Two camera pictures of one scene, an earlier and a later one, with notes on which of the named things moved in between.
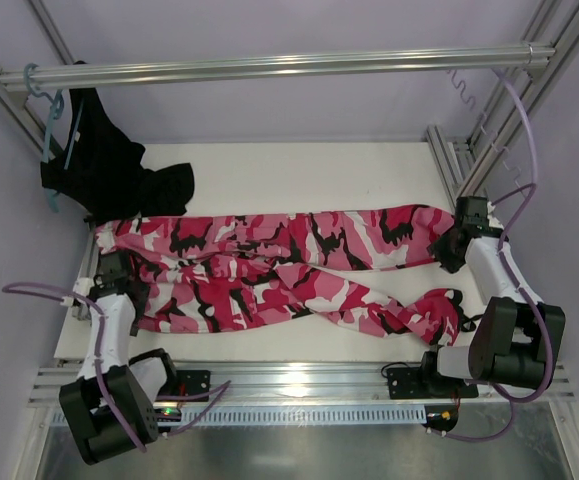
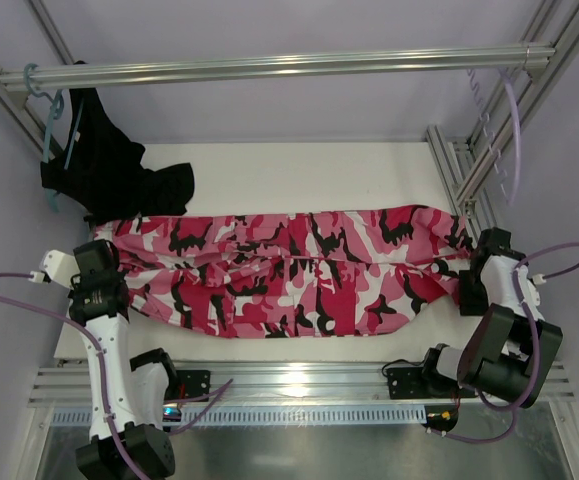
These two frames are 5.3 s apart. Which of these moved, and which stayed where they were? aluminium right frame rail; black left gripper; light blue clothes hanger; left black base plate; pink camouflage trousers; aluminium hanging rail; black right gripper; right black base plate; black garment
Moved: black right gripper; black left gripper; pink camouflage trousers
Stayed: black garment; aluminium hanging rail; left black base plate; aluminium right frame rail; light blue clothes hanger; right black base plate
